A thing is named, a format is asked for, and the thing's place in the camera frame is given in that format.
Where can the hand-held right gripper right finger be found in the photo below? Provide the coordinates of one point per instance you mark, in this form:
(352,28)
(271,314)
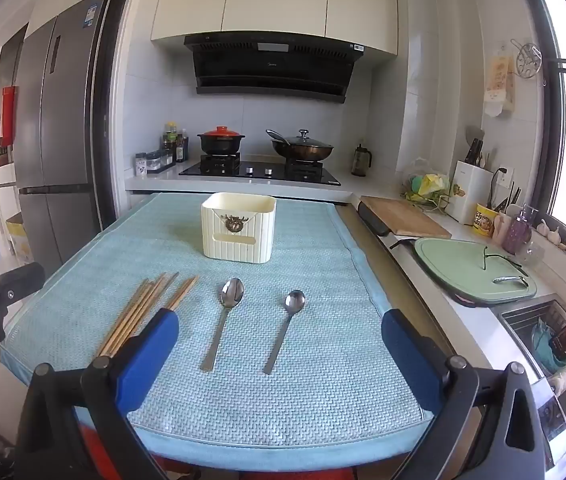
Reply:
(408,360)

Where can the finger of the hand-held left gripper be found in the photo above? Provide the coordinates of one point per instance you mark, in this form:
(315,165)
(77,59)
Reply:
(18,280)

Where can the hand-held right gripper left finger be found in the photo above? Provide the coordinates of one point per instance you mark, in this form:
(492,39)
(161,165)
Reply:
(148,355)

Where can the bundle of wooden chopsticks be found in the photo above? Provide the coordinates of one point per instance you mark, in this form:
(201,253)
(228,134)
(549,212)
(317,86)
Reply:
(135,310)

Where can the stainless steel spoon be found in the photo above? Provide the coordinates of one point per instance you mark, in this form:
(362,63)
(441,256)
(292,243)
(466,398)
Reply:
(232,292)
(295,300)

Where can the cream ribbed utensil holder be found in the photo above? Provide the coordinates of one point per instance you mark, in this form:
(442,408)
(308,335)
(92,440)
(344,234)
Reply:
(238,250)

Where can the yellow printed cardboard box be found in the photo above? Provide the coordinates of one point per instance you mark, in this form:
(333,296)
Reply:
(20,240)

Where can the light blue woven towel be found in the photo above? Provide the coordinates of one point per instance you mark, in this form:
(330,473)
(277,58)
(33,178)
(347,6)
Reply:
(313,360)

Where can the green cutting board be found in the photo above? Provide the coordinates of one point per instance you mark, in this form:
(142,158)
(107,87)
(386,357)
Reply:
(458,270)

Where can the stainless steel sink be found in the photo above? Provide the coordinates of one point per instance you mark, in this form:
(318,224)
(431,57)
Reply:
(523,322)

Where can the blue cloth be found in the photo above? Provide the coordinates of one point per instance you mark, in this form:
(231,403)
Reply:
(545,342)

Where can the wooden cutting board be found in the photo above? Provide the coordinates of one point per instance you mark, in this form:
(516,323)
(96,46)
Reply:
(403,215)

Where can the red hanging ornament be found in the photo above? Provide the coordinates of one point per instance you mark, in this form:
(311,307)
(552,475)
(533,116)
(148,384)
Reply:
(9,115)

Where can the grey steel refrigerator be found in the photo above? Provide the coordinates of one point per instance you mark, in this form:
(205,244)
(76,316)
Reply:
(63,135)

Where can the yellow instant noodle cup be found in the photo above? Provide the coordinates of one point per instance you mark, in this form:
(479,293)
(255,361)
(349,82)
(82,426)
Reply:
(484,222)

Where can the pink cup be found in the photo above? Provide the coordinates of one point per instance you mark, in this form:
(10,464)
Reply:
(502,230)

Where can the purple soap dispenser bottle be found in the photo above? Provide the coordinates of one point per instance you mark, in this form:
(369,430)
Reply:
(517,235)

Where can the white labelled seasoning jar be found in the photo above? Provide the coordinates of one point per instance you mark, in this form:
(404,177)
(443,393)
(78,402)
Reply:
(141,166)

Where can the bag of yellow green sponges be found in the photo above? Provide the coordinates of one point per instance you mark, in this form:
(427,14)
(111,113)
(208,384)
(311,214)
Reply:
(430,185)

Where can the white knife block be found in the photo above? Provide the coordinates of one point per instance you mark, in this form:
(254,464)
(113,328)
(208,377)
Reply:
(470,195)

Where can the black spice jar set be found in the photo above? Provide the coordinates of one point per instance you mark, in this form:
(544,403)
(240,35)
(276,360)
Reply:
(160,160)

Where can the garlic bulbs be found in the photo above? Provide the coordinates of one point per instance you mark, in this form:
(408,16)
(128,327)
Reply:
(553,235)

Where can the dark sauce bottle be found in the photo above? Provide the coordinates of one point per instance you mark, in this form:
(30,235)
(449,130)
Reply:
(170,137)
(182,150)

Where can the black glass gas hob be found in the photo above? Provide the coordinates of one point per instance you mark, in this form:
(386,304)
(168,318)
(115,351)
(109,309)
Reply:
(263,171)

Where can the black clay pot red lid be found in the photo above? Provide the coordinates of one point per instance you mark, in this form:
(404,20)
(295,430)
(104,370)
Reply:
(221,142)

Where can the dark wok with glass lid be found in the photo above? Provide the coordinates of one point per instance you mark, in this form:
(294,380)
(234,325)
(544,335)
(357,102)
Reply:
(303,150)

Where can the grey kitchen spatula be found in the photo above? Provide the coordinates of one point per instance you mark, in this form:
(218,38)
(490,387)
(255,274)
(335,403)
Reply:
(475,135)

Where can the hanging printed paper bag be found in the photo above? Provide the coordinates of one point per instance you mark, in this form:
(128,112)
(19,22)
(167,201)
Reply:
(500,85)

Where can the black range hood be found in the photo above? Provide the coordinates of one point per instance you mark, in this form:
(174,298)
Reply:
(273,70)

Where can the black frame eyeglasses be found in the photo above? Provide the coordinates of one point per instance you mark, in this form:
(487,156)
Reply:
(508,278)

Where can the white wall socket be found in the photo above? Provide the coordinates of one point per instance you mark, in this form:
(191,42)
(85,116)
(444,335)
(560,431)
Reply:
(503,178)

